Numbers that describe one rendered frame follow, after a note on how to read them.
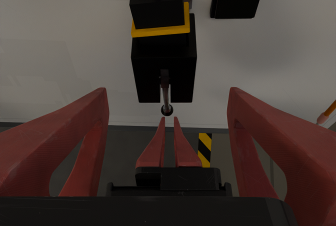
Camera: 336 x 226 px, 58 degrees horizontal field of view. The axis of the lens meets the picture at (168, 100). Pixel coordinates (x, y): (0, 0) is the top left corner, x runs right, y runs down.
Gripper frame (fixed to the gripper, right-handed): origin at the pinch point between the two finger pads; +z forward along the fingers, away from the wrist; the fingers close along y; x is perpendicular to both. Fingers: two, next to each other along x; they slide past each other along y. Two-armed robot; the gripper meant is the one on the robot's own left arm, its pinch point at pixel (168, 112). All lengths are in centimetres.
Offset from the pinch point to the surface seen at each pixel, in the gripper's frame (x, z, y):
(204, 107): 17.9, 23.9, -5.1
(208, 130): 24.7, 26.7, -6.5
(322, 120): 7.1, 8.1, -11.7
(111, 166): 98, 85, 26
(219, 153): 94, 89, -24
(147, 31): -0.3, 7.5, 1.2
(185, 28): -0.5, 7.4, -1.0
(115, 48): 6.6, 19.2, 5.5
